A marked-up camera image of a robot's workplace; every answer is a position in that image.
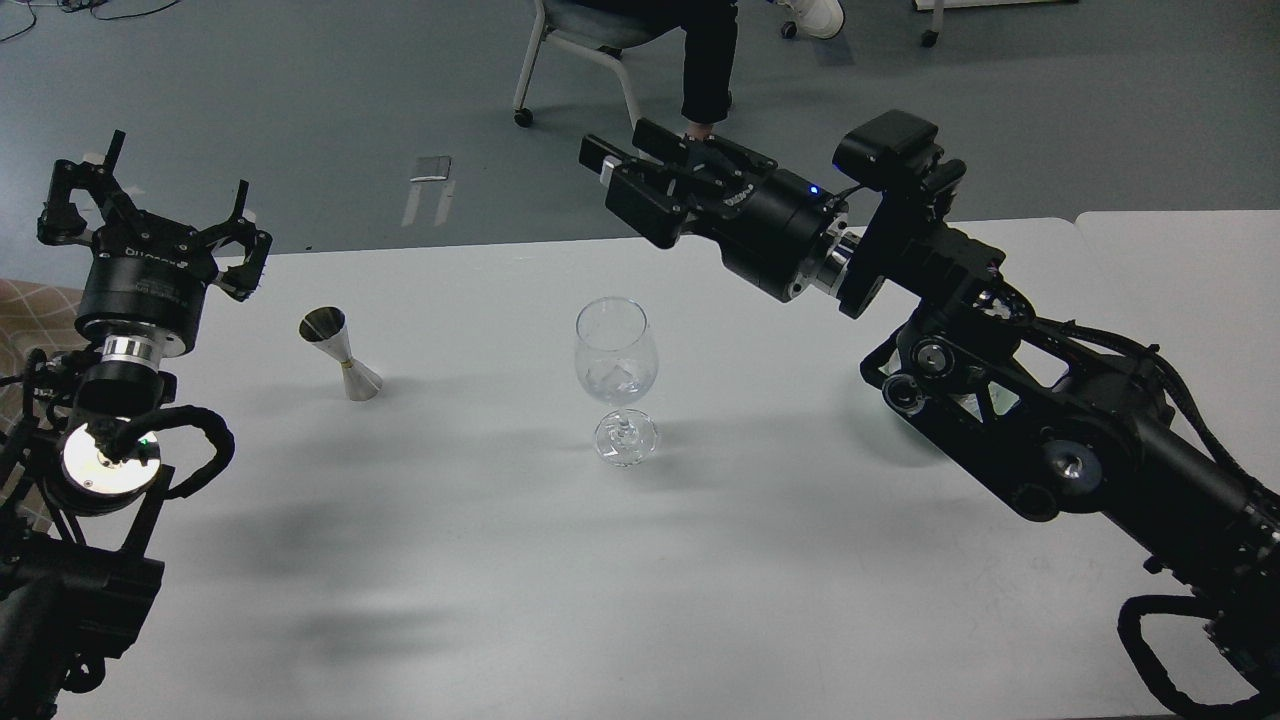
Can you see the green bowl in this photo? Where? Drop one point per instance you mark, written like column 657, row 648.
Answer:
column 993, row 399

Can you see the white furniture base with castor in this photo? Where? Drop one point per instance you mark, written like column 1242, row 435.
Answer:
column 938, row 11

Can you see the clear wine glass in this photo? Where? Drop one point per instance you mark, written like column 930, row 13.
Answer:
column 617, row 329

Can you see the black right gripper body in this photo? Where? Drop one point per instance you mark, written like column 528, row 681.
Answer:
column 772, row 231

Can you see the clear ice cube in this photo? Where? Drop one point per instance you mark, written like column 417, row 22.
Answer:
column 611, row 381

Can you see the grey tape piece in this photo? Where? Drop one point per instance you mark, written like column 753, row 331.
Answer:
column 430, row 169

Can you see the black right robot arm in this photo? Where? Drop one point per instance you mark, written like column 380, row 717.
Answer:
column 1049, row 416

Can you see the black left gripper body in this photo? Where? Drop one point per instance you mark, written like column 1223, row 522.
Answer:
column 152, row 282

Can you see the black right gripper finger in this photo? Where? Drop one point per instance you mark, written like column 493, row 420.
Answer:
column 653, row 196
column 714, row 159

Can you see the seated person in black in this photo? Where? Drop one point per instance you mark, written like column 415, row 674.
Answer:
column 711, row 31

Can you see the beige checked cloth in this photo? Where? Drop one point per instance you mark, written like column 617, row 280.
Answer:
column 35, row 315

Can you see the steel jigger measuring cup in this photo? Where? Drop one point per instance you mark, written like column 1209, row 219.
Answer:
column 326, row 328

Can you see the grey chair with castors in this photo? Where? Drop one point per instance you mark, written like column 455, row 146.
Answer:
column 588, row 33

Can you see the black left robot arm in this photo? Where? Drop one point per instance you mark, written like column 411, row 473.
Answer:
column 99, row 444

